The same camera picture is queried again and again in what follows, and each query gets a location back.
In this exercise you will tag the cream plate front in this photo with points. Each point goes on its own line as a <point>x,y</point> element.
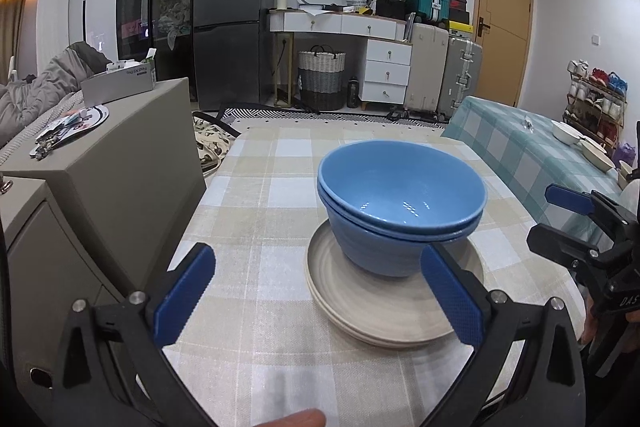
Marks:
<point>375,341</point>

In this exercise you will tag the teal plaid tablecloth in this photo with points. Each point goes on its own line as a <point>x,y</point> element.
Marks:
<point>528,161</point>

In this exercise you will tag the white bowl on teal table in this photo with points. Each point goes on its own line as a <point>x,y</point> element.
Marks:
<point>566,133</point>

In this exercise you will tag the small wrapped white object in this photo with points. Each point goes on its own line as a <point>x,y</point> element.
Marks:
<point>527,123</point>

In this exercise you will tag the black water bottle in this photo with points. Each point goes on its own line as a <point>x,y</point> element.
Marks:
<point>353,93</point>

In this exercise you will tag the wooden door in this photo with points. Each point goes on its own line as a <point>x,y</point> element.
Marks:
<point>503,29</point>

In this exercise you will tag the light blue bowl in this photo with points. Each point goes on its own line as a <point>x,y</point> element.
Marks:
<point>402,186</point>

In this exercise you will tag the dotted white rug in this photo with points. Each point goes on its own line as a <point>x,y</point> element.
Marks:
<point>267,113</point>

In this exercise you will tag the woven laundry basket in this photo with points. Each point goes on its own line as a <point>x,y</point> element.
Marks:
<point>320,78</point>

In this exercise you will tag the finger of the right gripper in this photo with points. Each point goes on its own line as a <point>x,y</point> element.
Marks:
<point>612,219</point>
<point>612,270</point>

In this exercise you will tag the cream plate on teal table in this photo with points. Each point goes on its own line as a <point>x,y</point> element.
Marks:
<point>596,156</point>

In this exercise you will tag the white drawer desk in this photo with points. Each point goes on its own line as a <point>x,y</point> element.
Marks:
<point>376,52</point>

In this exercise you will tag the shoe rack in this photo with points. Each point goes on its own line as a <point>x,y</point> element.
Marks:
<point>596,103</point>

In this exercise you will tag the black refrigerator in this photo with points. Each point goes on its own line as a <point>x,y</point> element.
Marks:
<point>232,52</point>

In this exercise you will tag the silver aluminium suitcase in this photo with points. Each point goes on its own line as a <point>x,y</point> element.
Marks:
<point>461,74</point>

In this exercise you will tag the patterned tote bag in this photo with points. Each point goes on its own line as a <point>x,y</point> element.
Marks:
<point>214,138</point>

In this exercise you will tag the cream plate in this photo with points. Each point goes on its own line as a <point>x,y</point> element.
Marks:
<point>596,156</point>
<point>375,341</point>
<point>394,309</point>

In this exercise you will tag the person right hand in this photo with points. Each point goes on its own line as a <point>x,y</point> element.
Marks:
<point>591,327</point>

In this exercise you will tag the grey cardboard box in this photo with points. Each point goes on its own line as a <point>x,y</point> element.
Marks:
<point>115,84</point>

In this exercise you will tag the grey bedding pile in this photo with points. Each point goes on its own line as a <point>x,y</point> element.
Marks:
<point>22,102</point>

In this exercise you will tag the person left hand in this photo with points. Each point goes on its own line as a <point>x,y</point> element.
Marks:
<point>305,418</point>

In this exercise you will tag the cream bowl on teal table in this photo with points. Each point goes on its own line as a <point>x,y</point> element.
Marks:
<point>623,171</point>

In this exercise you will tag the small dark blue bowl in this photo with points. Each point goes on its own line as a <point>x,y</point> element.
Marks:
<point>386,254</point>

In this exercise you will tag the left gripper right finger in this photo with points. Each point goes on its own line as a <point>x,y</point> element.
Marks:
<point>525,368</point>

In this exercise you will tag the beige suitcase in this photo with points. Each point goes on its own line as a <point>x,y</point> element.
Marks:
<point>428,58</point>

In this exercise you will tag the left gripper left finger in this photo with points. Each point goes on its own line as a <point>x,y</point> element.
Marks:
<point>111,368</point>

